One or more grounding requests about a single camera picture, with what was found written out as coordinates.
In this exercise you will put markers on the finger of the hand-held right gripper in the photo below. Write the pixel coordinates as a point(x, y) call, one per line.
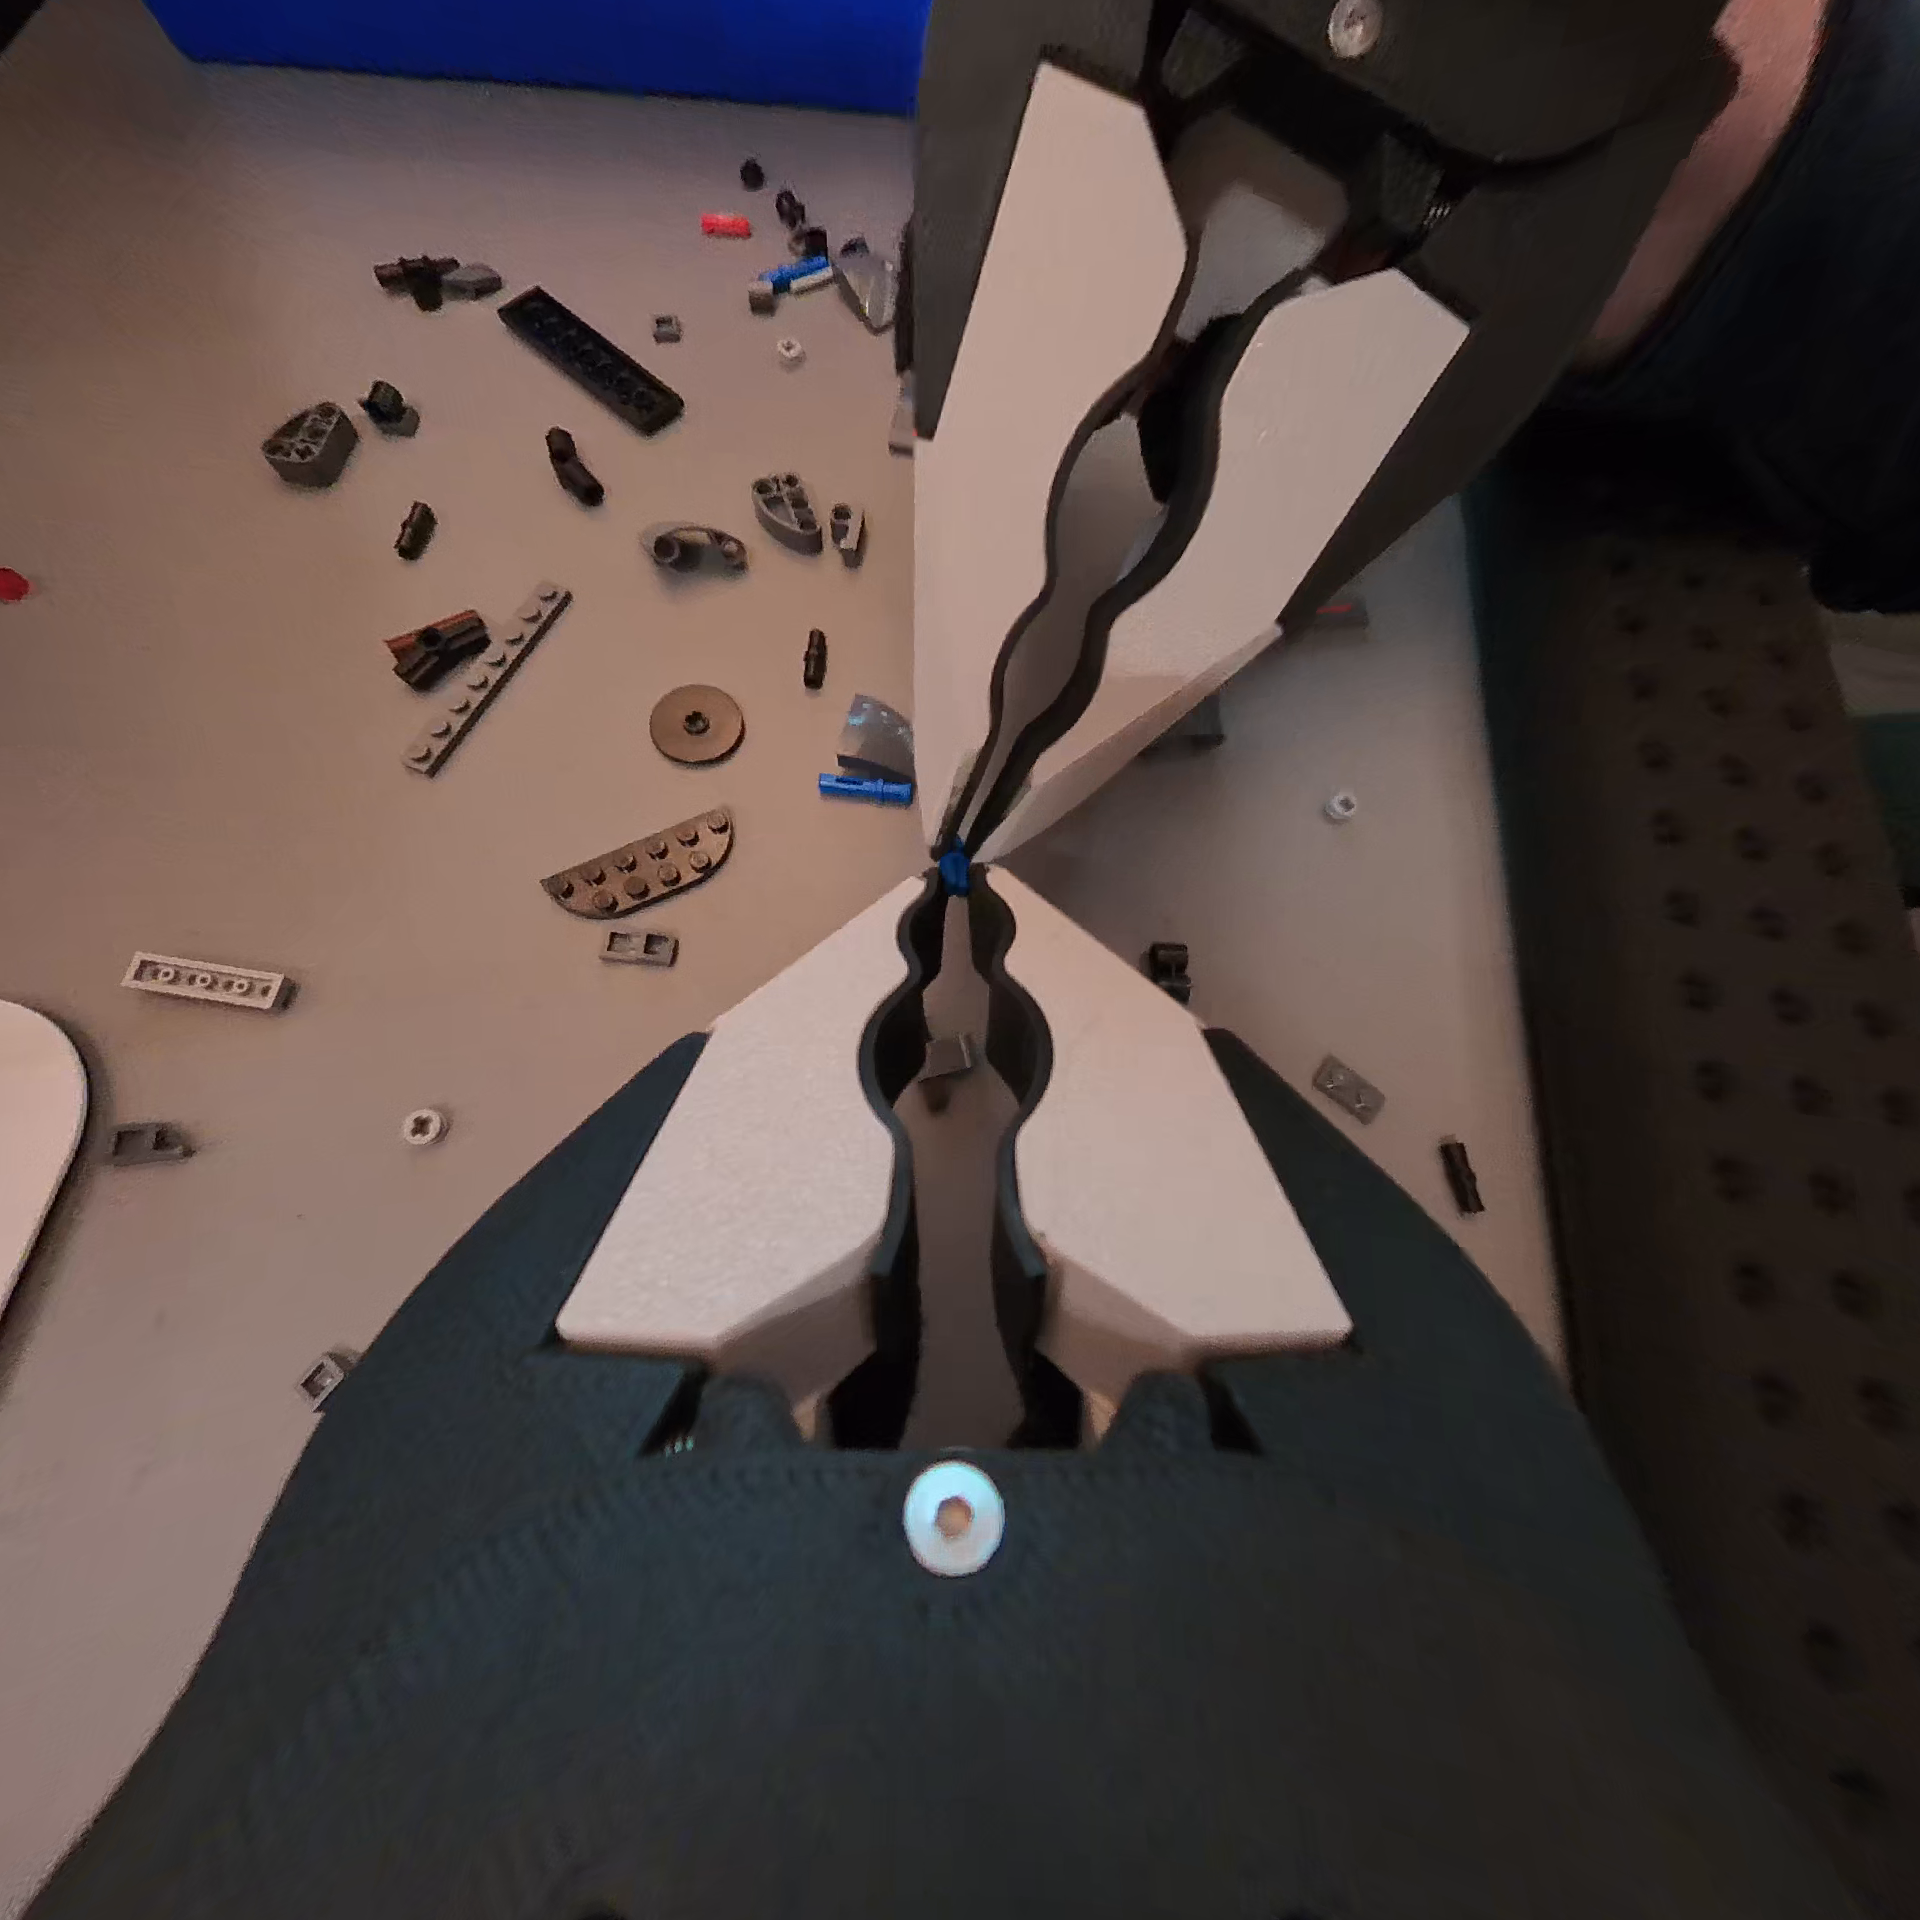
point(1289, 451)
point(1037, 301)

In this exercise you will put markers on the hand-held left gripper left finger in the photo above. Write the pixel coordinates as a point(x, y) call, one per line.
point(734, 1202)

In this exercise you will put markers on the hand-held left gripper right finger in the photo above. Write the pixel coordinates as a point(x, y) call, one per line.
point(1185, 1202)

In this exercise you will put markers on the person's right forearm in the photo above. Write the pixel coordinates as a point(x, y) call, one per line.
point(1845, 375)

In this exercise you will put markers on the red-striped dark lego tile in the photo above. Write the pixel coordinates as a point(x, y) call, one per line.
point(1343, 610)

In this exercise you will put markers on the dark grey lego wedge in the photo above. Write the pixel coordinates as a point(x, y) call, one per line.
point(866, 284)

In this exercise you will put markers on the grey two-stud lego plate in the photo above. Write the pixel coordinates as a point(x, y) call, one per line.
point(1348, 1088)

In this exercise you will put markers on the grey lego piece with hole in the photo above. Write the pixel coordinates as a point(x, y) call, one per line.
point(944, 1060)

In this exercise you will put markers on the grey two-hole lego plate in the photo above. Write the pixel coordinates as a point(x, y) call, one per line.
point(638, 944)

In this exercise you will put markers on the thick black lego pin connector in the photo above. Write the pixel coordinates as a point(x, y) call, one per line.
point(1458, 1176)

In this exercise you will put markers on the small grey lego connector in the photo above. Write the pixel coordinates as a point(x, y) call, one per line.
point(849, 534)

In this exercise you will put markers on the dark half-round lego plate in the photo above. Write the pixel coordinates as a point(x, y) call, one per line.
point(645, 862)

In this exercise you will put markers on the short black lego pin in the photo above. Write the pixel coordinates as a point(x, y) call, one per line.
point(814, 656)
point(415, 528)

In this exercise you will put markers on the grey curved lego pin piece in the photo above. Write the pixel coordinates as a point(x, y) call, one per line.
point(696, 548)

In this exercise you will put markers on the long blue lego pin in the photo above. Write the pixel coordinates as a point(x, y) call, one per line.
point(866, 788)

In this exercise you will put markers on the long black lego plate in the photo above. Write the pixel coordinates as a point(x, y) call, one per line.
point(590, 360)

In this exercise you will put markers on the curved grey-blue lego slope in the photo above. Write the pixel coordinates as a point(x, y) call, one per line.
point(878, 733)

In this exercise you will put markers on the round dark lego dish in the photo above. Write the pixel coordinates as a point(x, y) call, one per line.
point(696, 726)

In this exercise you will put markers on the black angled lego pin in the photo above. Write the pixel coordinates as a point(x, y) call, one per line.
point(573, 466)

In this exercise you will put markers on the small grey lego tile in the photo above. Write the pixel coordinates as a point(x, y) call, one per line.
point(477, 283)

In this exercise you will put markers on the light grey four-stud lego plate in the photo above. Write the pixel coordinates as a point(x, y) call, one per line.
point(206, 980)

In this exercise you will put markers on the grey lego clip piece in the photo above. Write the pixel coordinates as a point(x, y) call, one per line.
point(146, 1147)

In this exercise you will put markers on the long grey lego plate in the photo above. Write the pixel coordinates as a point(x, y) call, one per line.
point(517, 638)

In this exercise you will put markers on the black lego cross piece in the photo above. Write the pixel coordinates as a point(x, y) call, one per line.
point(421, 276)

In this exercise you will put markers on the black and brown lego connector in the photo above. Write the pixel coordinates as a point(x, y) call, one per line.
point(436, 646)

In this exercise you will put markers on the small black lego connector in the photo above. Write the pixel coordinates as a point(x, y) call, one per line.
point(389, 405)

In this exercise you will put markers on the dark grey thick lego liftarm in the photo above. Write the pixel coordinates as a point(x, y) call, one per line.
point(312, 442)

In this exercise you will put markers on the person's right hand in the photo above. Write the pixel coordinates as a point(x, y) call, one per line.
point(1724, 181)

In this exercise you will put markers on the black dotted chair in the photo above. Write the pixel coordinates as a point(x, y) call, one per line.
point(1724, 1051)

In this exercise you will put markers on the blue plastic bin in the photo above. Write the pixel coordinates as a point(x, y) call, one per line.
point(524, 45)

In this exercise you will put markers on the white book stand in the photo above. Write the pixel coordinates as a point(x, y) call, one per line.
point(30, 1141)

